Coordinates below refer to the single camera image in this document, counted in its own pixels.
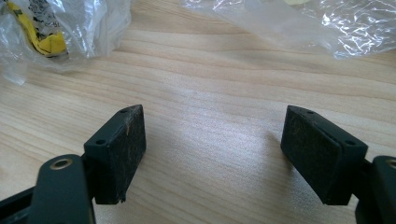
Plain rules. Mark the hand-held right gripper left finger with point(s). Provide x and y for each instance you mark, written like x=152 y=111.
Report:
x=120 y=155

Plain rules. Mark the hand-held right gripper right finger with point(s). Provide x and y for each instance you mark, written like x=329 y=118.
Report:
x=314 y=155

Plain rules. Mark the clear plastic bag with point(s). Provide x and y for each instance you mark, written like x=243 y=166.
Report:
x=358 y=28
x=93 y=28

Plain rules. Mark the yellow black printed packet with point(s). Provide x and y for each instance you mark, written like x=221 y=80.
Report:
x=46 y=43

